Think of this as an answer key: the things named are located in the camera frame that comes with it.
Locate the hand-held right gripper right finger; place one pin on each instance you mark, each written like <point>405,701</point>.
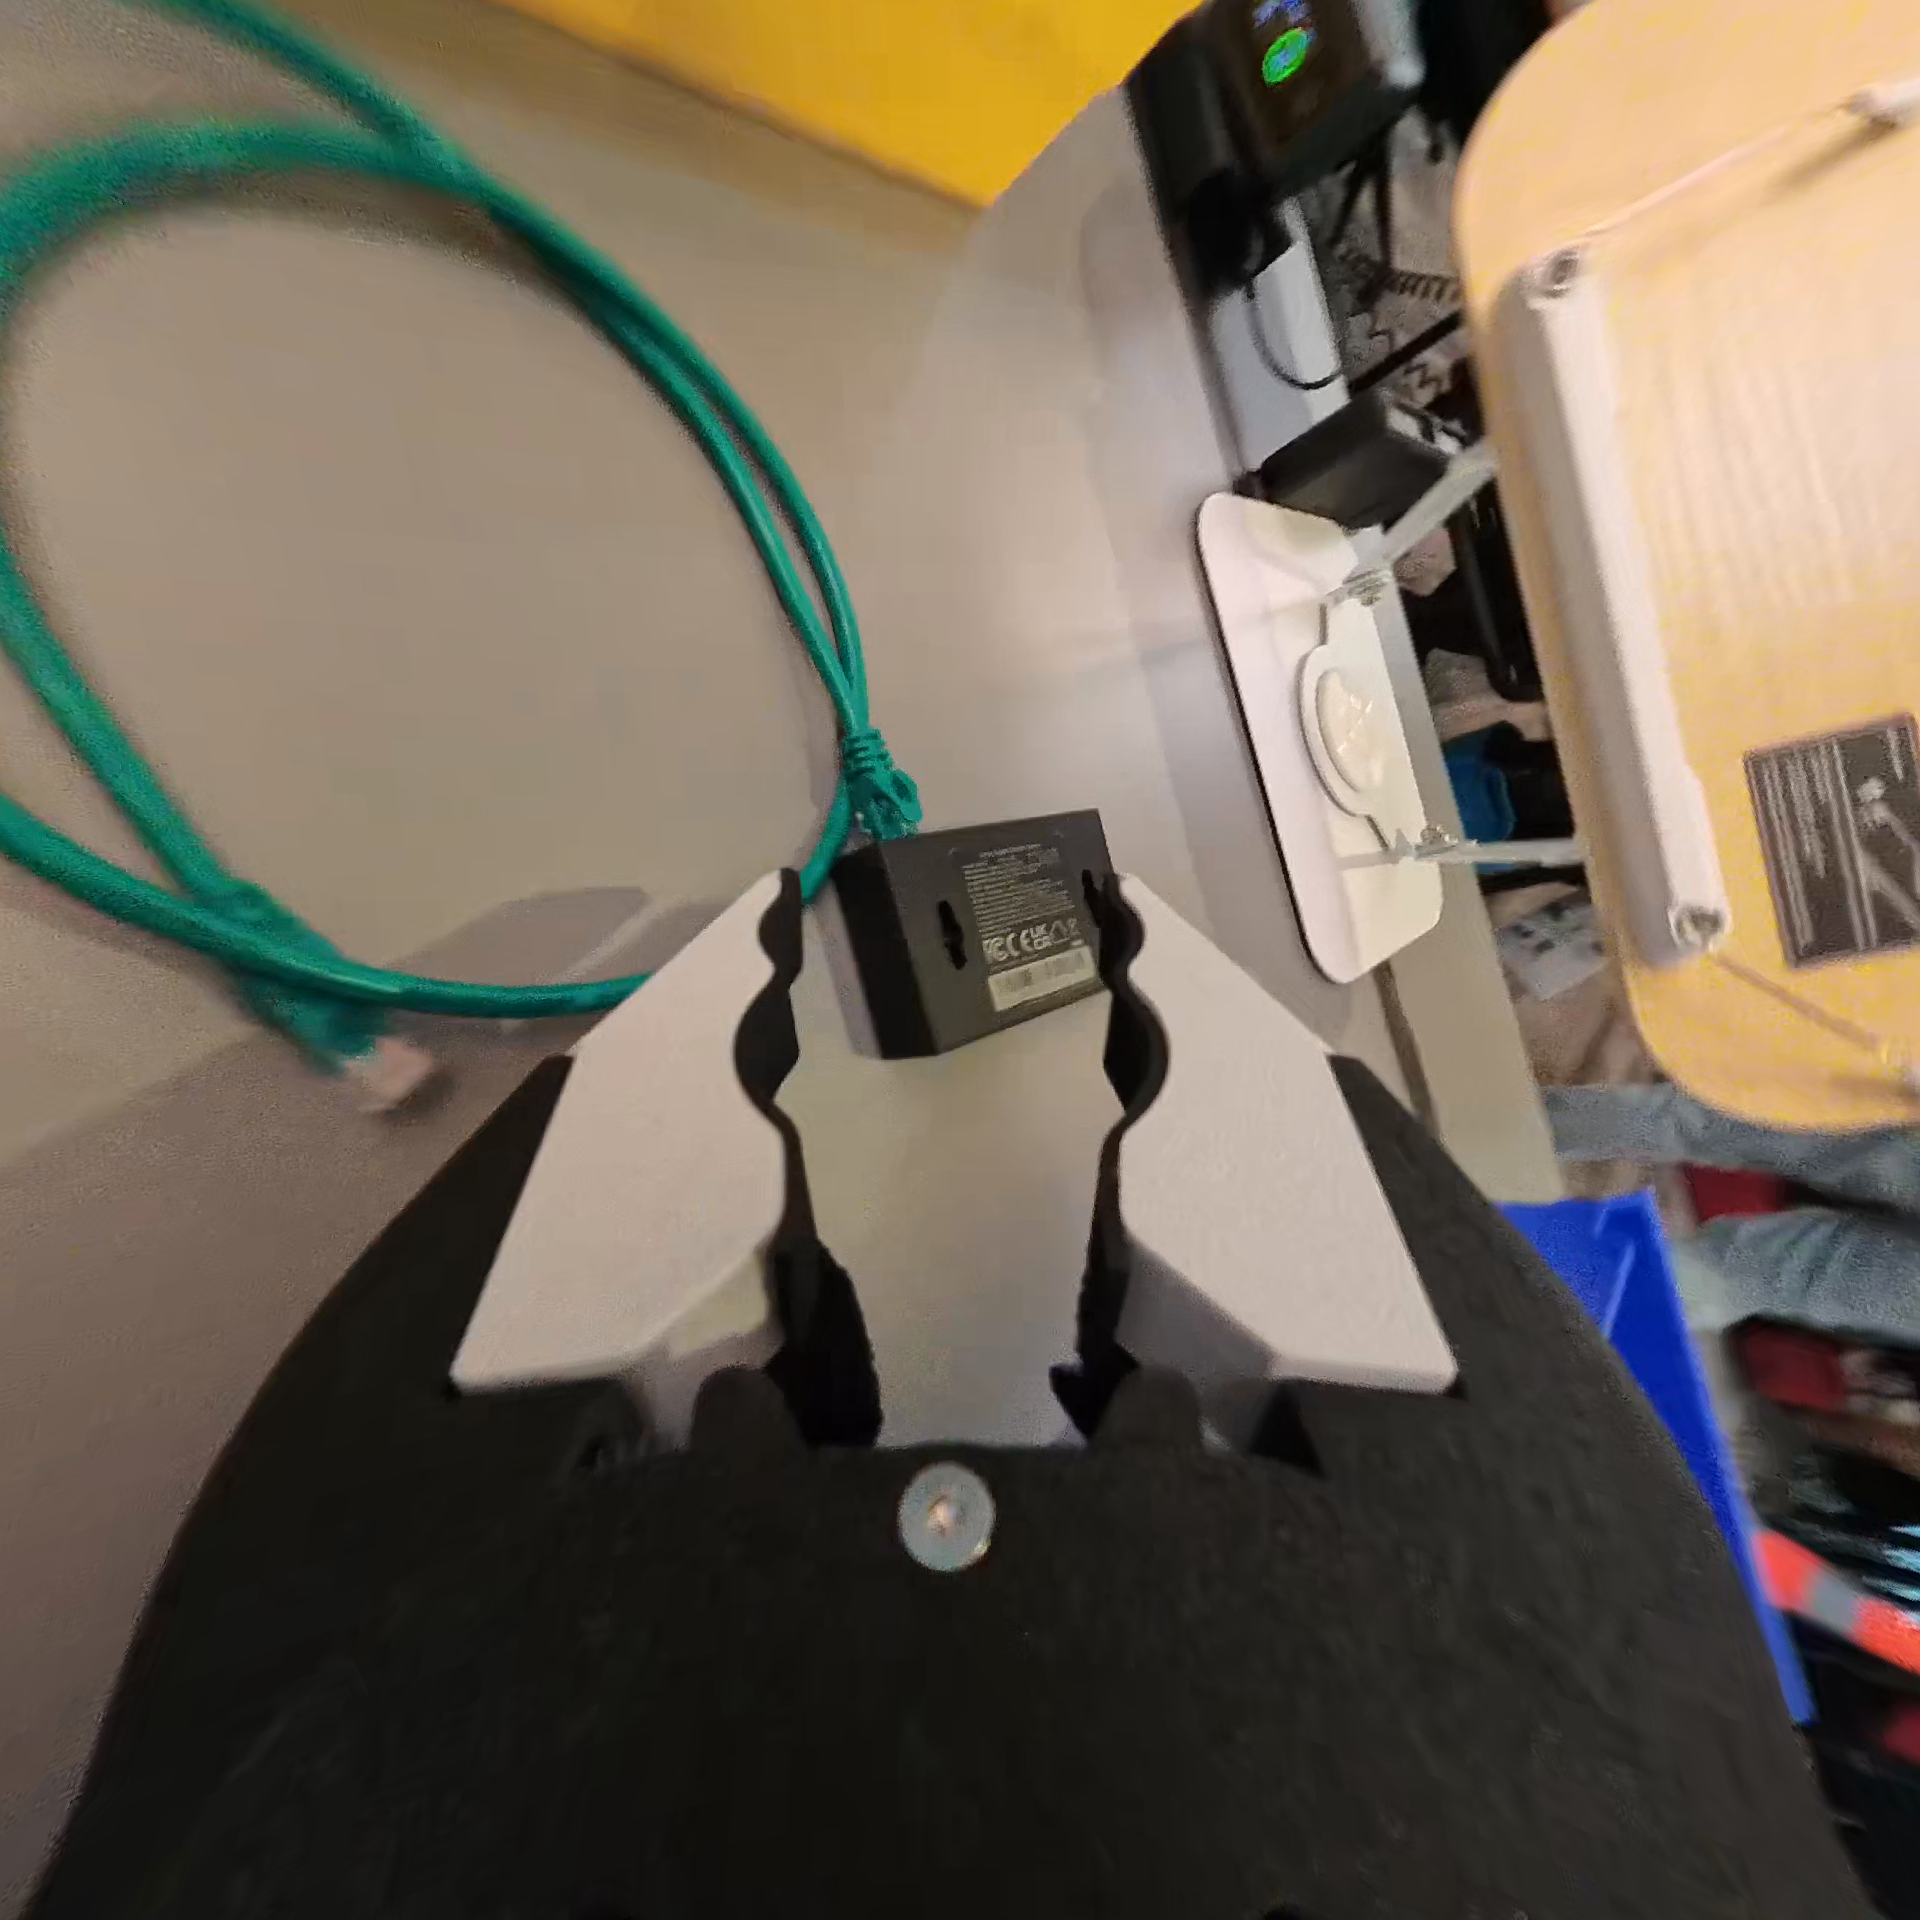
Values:
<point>1260,1200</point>

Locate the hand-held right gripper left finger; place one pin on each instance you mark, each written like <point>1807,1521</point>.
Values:
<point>644,1200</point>

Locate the black network switch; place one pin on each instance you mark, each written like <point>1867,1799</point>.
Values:
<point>973,932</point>

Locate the yellow plastic bin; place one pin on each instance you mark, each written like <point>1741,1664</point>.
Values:
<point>900,76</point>

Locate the blue bag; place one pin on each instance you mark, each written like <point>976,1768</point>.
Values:
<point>1481,786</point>

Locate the black power adapter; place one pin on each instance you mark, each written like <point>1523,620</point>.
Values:
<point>1349,464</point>

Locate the wooden stand with white base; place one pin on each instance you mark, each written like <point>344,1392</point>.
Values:
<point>1770,450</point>

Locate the black power station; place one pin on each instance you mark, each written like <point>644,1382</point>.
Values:
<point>1320,106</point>

